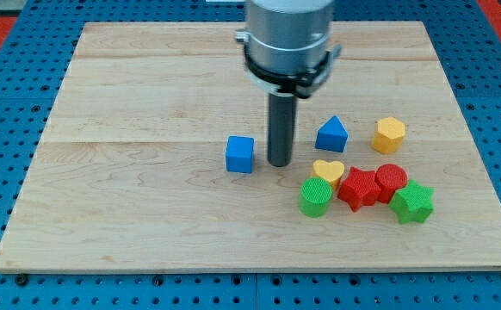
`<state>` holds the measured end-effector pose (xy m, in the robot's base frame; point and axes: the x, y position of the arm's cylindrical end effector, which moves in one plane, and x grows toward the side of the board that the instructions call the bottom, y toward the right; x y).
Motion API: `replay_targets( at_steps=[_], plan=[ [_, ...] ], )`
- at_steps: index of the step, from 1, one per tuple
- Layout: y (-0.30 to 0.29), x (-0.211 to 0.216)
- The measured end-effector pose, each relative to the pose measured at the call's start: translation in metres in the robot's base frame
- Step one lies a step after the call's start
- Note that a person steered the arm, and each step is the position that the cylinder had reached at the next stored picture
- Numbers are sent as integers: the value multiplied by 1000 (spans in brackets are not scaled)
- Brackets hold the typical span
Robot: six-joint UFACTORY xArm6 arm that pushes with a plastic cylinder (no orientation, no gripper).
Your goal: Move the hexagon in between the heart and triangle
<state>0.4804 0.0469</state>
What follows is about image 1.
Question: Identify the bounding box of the wooden board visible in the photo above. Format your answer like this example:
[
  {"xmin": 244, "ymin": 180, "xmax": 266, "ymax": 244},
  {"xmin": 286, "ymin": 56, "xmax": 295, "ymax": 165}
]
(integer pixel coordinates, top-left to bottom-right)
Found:
[{"xmin": 0, "ymin": 22, "xmax": 501, "ymax": 275}]

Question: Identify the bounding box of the yellow hexagon block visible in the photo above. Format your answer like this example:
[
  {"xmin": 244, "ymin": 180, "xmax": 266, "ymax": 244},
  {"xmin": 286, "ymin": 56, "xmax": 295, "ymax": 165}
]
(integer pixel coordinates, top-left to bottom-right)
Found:
[{"xmin": 371, "ymin": 116, "xmax": 405, "ymax": 154}]

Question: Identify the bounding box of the blue cube block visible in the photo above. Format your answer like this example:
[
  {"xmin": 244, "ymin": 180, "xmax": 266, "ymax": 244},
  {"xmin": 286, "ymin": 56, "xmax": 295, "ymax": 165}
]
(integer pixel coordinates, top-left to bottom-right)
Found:
[{"xmin": 225, "ymin": 136, "xmax": 255, "ymax": 173}]

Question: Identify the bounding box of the red star block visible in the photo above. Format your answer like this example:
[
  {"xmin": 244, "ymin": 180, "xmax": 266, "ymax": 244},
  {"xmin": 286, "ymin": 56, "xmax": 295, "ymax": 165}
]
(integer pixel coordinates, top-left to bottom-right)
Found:
[{"xmin": 337, "ymin": 166, "xmax": 380, "ymax": 212}]

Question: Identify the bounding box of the red cylinder block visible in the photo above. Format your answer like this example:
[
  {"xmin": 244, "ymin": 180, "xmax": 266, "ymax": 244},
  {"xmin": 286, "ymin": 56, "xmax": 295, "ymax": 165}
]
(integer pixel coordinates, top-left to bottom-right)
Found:
[{"xmin": 374, "ymin": 164, "xmax": 408, "ymax": 203}]

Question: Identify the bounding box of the green star block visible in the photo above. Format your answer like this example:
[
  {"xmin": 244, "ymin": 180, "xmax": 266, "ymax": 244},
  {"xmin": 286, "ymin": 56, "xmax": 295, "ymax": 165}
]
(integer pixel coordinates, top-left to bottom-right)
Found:
[{"xmin": 388, "ymin": 179, "xmax": 434, "ymax": 224}]

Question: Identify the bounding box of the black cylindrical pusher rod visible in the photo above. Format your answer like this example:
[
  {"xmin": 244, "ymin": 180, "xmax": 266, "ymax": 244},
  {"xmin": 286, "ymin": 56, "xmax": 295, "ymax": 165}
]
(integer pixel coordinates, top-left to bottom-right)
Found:
[{"xmin": 267, "ymin": 94, "xmax": 298, "ymax": 167}]

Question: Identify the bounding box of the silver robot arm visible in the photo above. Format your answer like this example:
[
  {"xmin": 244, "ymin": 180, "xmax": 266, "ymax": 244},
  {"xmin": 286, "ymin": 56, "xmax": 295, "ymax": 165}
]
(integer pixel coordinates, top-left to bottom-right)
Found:
[{"xmin": 235, "ymin": 0, "xmax": 341, "ymax": 167}]

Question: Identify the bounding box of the yellow heart block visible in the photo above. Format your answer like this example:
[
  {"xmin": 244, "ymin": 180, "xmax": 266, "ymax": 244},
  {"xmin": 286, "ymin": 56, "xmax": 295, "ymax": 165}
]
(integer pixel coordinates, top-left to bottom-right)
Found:
[{"xmin": 311, "ymin": 159, "xmax": 345, "ymax": 191}]

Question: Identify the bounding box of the green cylinder block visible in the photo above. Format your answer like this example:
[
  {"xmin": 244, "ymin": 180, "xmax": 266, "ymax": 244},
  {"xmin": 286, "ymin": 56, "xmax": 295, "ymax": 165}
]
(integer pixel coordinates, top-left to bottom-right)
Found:
[{"xmin": 299, "ymin": 177, "xmax": 332, "ymax": 218}]

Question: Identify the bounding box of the blue triangle block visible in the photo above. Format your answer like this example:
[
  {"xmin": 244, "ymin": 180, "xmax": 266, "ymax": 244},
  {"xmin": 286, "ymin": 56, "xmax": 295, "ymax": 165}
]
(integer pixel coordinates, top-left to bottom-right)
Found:
[{"xmin": 314, "ymin": 115, "xmax": 349, "ymax": 152}]

